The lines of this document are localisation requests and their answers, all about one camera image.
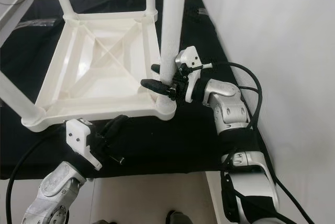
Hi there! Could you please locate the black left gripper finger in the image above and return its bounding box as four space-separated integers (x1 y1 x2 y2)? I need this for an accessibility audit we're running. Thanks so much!
100 114 125 142
107 115 130 146

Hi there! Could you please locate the black tablecloth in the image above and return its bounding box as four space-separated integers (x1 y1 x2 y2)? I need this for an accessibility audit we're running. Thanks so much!
0 0 275 180

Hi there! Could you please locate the robot right leg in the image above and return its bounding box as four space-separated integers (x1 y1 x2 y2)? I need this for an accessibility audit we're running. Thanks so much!
165 211 189 224

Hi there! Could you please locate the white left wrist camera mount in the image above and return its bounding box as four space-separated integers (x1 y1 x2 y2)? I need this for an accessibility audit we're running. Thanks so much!
65 118 103 171

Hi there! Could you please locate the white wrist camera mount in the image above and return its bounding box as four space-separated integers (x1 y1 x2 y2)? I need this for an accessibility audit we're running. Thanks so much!
65 118 103 171
174 46 205 103

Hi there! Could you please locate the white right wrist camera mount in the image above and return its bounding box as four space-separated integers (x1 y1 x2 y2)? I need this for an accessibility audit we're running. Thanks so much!
174 46 205 103

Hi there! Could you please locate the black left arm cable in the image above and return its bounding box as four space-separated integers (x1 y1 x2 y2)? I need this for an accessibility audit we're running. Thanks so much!
5 127 71 224

